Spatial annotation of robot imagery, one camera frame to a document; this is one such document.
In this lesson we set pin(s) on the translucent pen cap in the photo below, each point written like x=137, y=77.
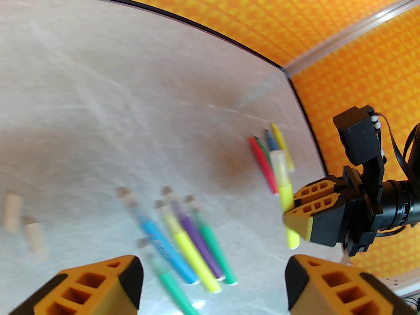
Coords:
x=34, y=238
x=12, y=213

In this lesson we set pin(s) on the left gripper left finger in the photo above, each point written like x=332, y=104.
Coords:
x=95, y=287

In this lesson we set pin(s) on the blue marker pen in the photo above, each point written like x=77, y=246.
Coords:
x=271, y=141
x=164, y=244

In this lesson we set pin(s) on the green marker pen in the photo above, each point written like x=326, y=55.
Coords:
x=170, y=281
x=213, y=244
x=263, y=148

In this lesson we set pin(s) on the aluminium frame post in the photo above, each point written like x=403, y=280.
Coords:
x=361, y=28

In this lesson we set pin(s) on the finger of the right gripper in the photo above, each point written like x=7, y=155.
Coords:
x=315, y=190
x=315, y=218

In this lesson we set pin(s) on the red marker pen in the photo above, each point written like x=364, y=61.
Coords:
x=264, y=166

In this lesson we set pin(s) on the purple marker pen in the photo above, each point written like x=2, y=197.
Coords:
x=197, y=238

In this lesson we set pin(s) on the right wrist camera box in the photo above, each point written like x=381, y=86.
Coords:
x=357, y=136

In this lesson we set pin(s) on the yellow marker pen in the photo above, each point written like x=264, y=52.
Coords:
x=285, y=192
x=193, y=258
x=283, y=146

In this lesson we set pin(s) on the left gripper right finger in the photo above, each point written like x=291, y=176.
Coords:
x=334, y=290

